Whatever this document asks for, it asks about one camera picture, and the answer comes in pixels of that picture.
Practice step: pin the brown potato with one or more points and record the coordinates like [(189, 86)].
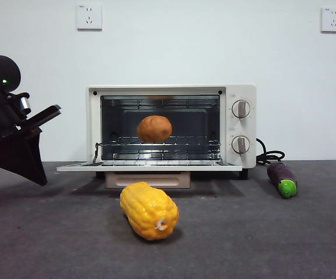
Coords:
[(155, 128)]

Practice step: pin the white wall socket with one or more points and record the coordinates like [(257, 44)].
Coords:
[(333, 20), (89, 17)]

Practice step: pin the beige oven knob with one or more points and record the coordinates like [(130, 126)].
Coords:
[(241, 109), (241, 144)]

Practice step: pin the yellow corn cob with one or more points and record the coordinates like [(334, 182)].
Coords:
[(147, 209)]

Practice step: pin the purple eggplant with green stem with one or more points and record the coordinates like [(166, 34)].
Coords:
[(281, 174)]

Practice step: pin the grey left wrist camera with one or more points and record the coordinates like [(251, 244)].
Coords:
[(25, 105)]

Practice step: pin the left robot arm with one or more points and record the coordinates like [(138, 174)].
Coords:
[(5, 72)]

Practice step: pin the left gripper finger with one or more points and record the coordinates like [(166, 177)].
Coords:
[(11, 157), (39, 157)]

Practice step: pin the cream toaster oven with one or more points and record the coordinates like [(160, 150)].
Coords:
[(243, 128)]

